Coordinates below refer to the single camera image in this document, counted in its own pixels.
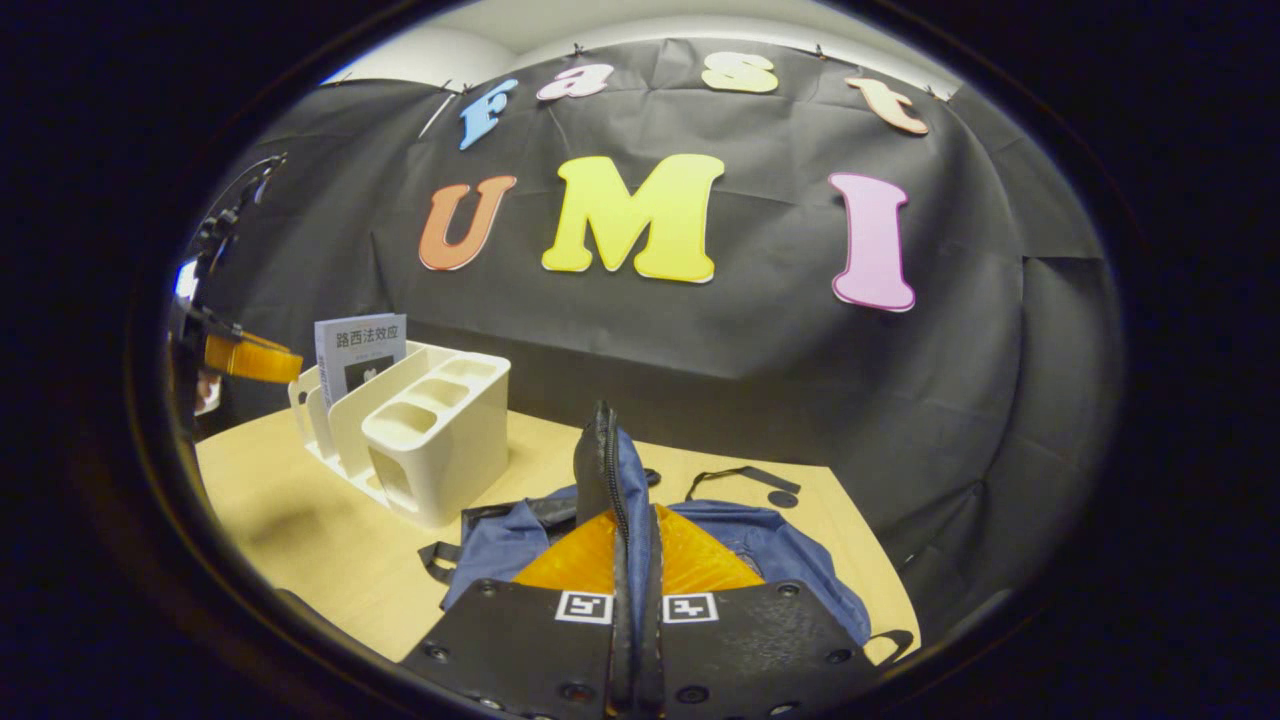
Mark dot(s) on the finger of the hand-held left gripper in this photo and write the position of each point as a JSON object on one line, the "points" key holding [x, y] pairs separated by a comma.
{"points": [[250, 358]]}

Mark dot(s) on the grey book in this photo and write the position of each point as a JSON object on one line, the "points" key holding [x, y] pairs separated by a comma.
{"points": [[360, 345]]}

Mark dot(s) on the cream plastic bookshelf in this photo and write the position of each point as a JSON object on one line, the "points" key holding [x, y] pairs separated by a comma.
{"points": [[440, 440]]}

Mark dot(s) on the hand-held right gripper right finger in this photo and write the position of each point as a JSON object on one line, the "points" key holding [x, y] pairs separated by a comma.
{"points": [[760, 660]]}

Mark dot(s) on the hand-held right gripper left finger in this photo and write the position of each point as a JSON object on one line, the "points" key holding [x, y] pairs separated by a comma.
{"points": [[520, 660]]}

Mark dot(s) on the blue schoolbag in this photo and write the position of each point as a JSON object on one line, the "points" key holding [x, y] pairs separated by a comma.
{"points": [[780, 545]]}

